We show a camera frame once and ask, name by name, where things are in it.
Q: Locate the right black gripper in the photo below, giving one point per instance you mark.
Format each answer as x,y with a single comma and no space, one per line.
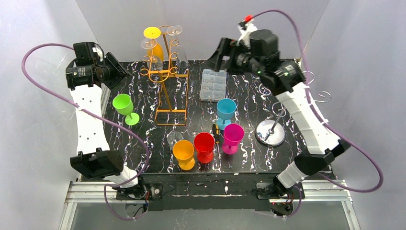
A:
226,54

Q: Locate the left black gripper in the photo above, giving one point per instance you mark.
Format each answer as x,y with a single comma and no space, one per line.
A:
115,69

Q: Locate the green plastic wine glass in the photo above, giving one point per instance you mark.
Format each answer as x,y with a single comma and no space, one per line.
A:
124,105

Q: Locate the clear wine glass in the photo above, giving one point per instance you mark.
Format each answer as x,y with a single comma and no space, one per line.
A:
177,51
154,57

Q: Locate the blue plastic wine glass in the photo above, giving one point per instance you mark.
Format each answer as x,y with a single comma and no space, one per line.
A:
225,111

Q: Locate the gold wire glass rack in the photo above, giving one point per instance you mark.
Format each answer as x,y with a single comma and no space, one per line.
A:
171,109

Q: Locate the magenta plastic wine glass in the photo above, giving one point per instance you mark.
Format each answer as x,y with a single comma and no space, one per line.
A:
233,135

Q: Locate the clear tumbler glass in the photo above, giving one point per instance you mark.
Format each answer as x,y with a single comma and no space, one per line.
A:
173,137
193,130

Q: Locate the red plastic wine glass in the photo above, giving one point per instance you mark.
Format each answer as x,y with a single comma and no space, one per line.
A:
204,144

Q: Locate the orange plastic wine glass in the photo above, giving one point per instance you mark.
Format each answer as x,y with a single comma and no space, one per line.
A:
183,151

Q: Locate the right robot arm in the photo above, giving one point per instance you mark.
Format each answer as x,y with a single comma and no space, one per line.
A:
259,55

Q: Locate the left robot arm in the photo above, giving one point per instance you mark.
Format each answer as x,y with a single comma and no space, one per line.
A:
85,74

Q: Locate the yellow foot orange glass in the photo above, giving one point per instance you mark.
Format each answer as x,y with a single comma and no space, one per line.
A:
152,32

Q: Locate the clear plastic compartment box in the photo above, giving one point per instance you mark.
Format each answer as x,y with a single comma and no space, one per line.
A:
213,86

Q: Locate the yellow black screwdriver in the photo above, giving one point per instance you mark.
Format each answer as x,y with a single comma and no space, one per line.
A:
216,135

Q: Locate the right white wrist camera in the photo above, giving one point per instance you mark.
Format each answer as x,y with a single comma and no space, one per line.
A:
246,27

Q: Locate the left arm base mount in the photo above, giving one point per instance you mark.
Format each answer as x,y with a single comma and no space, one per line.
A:
137,198

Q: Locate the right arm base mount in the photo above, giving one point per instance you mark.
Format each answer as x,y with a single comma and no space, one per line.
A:
287,202

